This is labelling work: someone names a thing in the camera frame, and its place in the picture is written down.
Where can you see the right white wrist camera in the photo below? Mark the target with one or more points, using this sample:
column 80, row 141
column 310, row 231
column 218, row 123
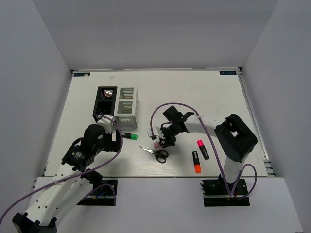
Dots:
column 155, row 133

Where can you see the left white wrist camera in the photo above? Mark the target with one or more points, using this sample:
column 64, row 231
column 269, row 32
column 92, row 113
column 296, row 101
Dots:
column 106, row 121

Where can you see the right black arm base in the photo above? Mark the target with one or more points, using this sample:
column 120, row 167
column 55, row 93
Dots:
column 215, row 194

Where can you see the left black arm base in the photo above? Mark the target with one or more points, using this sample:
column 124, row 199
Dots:
column 104, row 194

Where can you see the white pen holder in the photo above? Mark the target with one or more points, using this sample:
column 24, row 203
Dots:
column 126, row 107

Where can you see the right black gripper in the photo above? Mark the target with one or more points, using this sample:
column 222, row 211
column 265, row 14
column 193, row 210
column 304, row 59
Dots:
column 166, row 141

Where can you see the black handled scissors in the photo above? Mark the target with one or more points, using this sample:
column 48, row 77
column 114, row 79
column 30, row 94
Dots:
column 160, row 155

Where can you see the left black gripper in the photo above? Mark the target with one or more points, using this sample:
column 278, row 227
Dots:
column 112, row 145

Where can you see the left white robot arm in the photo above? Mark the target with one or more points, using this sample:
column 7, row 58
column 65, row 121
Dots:
column 73, row 181

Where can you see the left blue table label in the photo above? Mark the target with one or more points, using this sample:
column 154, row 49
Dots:
column 81, row 74

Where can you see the black green-capped marker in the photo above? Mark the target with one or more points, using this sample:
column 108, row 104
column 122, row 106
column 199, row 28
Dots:
column 130, row 136

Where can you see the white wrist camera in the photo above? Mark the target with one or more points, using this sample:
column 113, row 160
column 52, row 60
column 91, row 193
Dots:
column 106, row 121
column 155, row 133

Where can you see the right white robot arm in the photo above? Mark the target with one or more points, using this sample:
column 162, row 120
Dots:
column 231, row 139

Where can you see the orange capped black highlighter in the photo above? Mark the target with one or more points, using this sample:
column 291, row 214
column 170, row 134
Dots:
column 196, row 162

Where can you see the pink capped black highlighter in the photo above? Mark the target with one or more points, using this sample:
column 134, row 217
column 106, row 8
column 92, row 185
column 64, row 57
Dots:
column 203, row 149

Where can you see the pink eraser capsule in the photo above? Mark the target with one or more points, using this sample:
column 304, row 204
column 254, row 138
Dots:
column 157, row 145

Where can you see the right blue table label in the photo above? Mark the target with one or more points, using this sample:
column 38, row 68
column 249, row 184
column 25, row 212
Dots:
column 227, row 72

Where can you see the black pen holder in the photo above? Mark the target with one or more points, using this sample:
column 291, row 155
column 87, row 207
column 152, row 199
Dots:
column 104, row 107

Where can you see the blue table label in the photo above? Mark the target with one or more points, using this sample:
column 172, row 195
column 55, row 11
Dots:
column 81, row 74
column 227, row 72

